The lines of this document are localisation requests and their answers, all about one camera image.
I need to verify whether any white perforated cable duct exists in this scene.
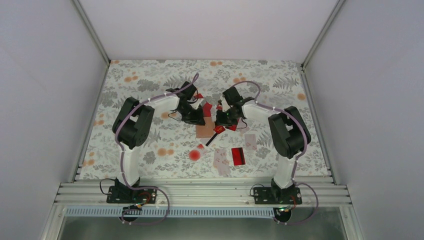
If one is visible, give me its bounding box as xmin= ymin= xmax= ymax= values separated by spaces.
xmin=64 ymin=206 xmax=274 ymax=219

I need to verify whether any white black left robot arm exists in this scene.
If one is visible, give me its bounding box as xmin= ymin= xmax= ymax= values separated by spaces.
xmin=112 ymin=81 xmax=206 ymax=203

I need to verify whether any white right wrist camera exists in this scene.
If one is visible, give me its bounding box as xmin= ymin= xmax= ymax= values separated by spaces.
xmin=218 ymin=98 xmax=230 ymax=112

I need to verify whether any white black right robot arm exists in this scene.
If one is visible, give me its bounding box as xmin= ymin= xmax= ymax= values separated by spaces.
xmin=215 ymin=86 xmax=311 ymax=204

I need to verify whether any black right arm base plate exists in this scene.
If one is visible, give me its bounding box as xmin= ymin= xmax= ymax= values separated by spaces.
xmin=252 ymin=187 xmax=303 ymax=205

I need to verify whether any aluminium corner post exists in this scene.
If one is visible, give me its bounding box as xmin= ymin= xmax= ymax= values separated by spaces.
xmin=71 ymin=0 xmax=111 ymax=66
xmin=301 ymin=0 xmax=346 ymax=70

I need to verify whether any red card pair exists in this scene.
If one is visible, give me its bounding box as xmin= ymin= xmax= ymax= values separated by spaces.
xmin=194 ymin=93 xmax=213 ymax=118

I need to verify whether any white floral card bottom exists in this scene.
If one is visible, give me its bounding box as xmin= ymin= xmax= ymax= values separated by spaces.
xmin=213 ymin=149 xmax=231 ymax=177

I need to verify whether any aluminium corner post left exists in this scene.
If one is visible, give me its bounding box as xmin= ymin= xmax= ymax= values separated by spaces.
xmin=71 ymin=0 xmax=111 ymax=66

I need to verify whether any white card black stripe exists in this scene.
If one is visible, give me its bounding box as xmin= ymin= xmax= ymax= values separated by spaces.
xmin=188 ymin=132 xmax=219 ymax=162

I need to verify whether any tan leather card holder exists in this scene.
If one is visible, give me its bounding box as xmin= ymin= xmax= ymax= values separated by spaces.
xmin=195 ymin=117 xmax=216 ymax=139

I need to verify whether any red card black stripe right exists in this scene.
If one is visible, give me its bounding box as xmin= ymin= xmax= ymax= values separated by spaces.
xmin=231 ymin=147 xmax=246 ymax=166

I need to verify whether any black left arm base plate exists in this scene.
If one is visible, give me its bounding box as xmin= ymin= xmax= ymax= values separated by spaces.
xmin=106 ymin=186 xmax=157 ymax=204

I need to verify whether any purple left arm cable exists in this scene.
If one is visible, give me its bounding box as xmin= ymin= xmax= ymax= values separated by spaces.
xmin=114 ymin=72 xmax=201 ymax=226

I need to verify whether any white VIP card centre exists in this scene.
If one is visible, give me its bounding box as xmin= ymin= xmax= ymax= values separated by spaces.
xmin=244 ymin=133 xmax=258 ymax=151

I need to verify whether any aluminium front rail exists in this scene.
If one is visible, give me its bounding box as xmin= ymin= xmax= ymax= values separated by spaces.
xmin=54 ymin=181 xmax=352 ymax=207

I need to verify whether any aluminium corner post right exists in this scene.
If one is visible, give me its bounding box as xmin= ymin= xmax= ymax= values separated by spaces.
xmin=301 ymin=0 xmax=346 ymax=70

